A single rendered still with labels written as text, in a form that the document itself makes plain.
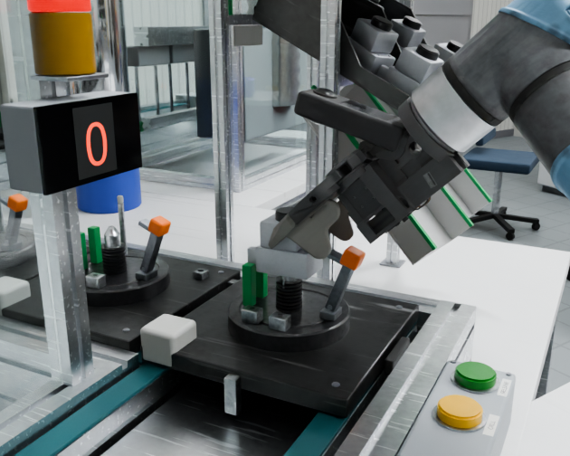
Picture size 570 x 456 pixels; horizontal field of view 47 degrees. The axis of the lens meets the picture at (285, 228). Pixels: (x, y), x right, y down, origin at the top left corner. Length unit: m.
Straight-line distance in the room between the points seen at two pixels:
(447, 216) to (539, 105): 0.47
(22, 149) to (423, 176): 0.35
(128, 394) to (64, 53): 0.33
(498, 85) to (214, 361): 0.38
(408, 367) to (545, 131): 0.29
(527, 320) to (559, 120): 0.58
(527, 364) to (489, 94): 0.47
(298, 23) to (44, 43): 0.45
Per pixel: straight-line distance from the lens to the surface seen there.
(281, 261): 0.71
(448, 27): 7.15
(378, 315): 0.79
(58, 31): 0.58
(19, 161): 0.57
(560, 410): 0.88
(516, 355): 0.98
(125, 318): 0.80
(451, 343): 0.77
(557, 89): 0.57
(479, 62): 0.59
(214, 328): 0.76
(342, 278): 0.71
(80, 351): 0.70
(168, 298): 0.84
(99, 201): 1.62
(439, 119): 0.60
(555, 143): 0.56
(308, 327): 0.71
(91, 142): 0.59
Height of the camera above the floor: 1.30
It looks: 18 degrees down
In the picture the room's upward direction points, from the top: straight up
